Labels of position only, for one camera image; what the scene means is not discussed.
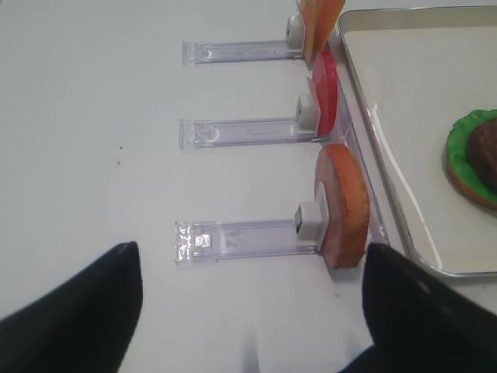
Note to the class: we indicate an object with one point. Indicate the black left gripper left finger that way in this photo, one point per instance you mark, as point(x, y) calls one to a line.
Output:
point(84, 325)

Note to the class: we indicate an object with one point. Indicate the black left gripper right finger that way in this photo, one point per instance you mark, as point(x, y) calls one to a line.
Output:
point(417, 323)

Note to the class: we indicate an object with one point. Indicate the brown meat patty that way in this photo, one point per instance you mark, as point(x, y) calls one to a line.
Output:
point(481, 152)

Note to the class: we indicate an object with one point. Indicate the bun slice under lettuce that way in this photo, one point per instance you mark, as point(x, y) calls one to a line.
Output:
point(467, 191)

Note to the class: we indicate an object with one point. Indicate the green lettuce leaf on tray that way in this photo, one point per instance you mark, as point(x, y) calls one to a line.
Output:
point(456, 150)

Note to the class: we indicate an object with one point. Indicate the clear holder for tomato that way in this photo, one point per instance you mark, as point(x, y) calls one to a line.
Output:
point(301, 127)

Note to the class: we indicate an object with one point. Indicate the upright red tomato slice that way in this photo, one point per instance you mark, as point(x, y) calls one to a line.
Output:
point(326, 83)

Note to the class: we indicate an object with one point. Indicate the clear holder for cheese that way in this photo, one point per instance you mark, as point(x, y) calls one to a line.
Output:
point(290, 48)

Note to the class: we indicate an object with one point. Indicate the right orange cheese slice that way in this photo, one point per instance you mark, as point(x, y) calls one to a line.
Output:
point(328, 13)

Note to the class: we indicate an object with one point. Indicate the orange cheese slice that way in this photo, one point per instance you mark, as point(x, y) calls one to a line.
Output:
point(313, 14)
point(328, 13)

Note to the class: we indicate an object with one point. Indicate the left orange cheese slice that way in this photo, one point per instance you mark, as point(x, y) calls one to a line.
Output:
point(313, 14)

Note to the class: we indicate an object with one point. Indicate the clear holder for left bun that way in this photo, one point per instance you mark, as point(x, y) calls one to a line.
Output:
point(199, 242)

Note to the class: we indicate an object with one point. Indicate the upright bun slice left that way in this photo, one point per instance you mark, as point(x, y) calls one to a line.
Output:
point(348, 201)

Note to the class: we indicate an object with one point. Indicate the silver metal baking tray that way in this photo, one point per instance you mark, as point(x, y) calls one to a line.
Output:
point(415, 73)

